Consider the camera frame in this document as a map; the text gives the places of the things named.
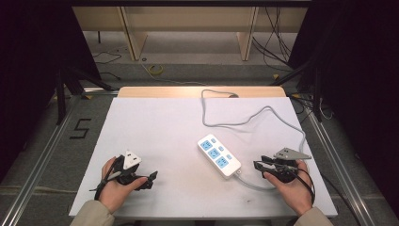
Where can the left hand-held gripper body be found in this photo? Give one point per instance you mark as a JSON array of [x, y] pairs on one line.
[[128, 169]]

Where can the person's right hand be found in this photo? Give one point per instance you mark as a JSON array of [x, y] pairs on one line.
[[293, 193]]

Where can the person's left hand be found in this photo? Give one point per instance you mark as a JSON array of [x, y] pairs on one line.
[[116, 193]]

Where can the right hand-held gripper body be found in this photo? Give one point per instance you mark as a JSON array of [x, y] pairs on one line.
[[284, 166]]

